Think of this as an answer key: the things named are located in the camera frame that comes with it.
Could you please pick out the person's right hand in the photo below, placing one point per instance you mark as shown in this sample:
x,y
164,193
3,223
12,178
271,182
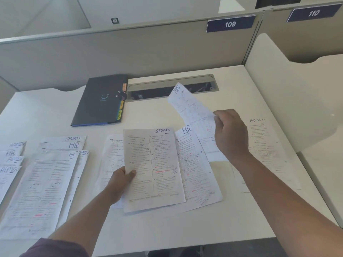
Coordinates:
x,y
231,133

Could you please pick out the person's left hand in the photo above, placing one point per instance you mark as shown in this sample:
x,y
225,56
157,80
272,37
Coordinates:
x,y
118,184

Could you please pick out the person's left thumb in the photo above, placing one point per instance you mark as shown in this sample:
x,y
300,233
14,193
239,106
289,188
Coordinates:
x,y
130,175

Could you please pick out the person's right thumb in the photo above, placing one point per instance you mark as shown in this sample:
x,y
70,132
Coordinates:
x,y
217,126

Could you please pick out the printed sheet with diagrams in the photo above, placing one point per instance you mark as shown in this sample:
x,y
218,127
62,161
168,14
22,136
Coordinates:
x,y
112,155

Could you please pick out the two-column printed exam sheet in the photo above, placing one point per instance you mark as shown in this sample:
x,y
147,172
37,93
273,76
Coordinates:
x,y
155,163

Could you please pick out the handwritten note sheet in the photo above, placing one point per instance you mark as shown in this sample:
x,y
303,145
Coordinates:
x,y
191,107

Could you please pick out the printed sheet with red scribbles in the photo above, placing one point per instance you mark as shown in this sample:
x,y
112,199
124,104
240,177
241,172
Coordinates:
x,y
198,179

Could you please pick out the person's right forearm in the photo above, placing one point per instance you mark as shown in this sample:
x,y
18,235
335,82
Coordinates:
x,y
284,206

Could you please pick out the person's left forearm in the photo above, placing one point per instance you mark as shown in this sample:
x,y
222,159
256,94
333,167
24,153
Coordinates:
x,y
85,219

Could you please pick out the faint printed single sheet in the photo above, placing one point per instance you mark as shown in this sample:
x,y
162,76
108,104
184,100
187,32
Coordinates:
x,y
268,147

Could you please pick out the dark expanding file folder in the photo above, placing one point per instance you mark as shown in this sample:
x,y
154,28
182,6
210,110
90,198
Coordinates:
x,y
99,101

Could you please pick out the white desk side divider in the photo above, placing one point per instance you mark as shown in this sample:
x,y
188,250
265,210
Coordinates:
x,y
6,93
294,98

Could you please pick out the spread of marked printed papers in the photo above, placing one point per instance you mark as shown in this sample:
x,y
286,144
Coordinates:
x,y
43,190

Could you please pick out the blue desk number sign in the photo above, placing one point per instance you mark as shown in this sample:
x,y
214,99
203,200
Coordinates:
x,y
230,24
313,13

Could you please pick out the person's purple sleeve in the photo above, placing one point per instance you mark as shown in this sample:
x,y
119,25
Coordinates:
x,y
53,250

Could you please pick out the grey desk partition panel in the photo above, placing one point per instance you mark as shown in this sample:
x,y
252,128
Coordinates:
x,y
134,50
302,37

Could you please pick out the black monitor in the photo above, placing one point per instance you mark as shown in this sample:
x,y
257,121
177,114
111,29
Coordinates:
x,y
278,1

